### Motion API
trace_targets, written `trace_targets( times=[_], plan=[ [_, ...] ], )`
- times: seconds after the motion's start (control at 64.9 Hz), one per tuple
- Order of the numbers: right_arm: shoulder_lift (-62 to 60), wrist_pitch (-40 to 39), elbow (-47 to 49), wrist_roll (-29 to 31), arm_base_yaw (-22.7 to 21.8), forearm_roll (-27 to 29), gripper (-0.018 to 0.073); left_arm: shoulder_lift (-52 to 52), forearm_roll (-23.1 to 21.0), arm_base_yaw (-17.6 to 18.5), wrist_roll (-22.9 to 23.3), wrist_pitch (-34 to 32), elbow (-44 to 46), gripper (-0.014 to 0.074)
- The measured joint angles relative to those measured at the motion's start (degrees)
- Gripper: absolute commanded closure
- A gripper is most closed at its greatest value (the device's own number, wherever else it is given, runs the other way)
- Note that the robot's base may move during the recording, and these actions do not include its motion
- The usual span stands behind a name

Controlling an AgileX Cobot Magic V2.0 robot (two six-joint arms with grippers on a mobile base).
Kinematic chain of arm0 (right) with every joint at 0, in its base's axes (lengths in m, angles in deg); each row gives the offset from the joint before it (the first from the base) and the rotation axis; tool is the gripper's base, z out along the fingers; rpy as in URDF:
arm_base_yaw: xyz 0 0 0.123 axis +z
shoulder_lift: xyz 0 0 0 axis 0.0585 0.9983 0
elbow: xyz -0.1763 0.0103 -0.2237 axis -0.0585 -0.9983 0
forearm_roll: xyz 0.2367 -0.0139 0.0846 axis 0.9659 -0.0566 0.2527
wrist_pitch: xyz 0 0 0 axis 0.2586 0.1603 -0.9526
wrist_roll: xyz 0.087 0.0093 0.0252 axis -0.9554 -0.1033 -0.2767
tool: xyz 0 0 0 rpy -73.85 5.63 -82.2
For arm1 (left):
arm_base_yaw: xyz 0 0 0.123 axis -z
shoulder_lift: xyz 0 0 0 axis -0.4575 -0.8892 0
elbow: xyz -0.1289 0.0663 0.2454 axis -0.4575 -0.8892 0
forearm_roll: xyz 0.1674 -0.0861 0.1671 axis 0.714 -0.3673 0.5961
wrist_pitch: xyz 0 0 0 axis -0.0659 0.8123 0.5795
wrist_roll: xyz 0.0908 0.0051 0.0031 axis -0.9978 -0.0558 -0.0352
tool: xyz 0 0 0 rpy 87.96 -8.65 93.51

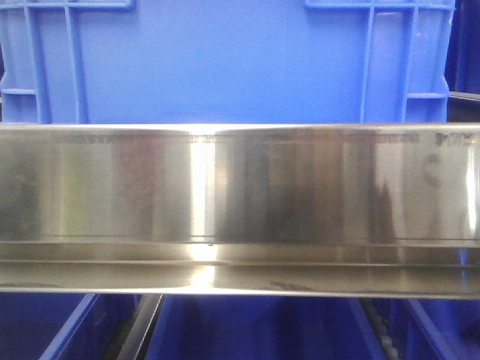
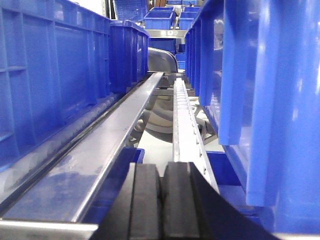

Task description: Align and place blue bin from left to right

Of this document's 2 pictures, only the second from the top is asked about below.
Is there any steel front shelf beam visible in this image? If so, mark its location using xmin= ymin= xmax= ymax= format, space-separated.
xmin=0 ymin=219 xmax=99 ymax=240

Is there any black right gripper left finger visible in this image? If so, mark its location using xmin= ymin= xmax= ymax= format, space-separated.
xmin=91 ymin=163 xmax=162 ymax=240

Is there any distant blue bin left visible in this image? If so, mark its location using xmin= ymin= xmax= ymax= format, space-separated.
xmin=143 ymin=11 xmax=176 ymax=30

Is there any distant blue bin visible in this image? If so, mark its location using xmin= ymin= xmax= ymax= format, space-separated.
xmin=178 ymin=12 xmax=198 ymax=30
xmin=143 ymin=11 xmax=176 ymax=30

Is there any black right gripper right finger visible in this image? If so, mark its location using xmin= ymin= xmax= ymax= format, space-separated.
xmin=162 ymin=162 xmax=276 ymax=240

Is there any distant blue bin right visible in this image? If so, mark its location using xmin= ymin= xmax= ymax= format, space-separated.
xmin=178 ymin=12 xmax=198 ymax=30

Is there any white roller track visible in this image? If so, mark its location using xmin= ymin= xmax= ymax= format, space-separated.
xmin=172 ymin=77 xmax=220 ymax=193

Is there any steel divider rail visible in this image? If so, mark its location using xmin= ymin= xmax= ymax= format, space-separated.
xmin=3 ymin=72 xmax=163 ymax=222

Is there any large blue bin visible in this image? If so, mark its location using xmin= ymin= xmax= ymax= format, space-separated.
xmin=185 ymin=0 xmax=320 ymax=235
xmin=0 ymin=0 xmax=111 ymax=170

